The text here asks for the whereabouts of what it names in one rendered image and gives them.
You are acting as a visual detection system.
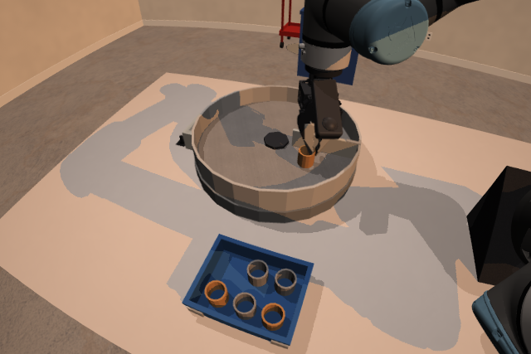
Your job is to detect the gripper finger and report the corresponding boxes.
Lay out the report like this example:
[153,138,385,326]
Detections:
[315,109,343,156]
[297,109,314,155]

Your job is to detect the blue open crate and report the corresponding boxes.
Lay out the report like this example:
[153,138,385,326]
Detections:
[182,234,314,349]

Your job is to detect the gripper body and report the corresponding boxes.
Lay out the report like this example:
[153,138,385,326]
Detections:
[298,65,343,124]

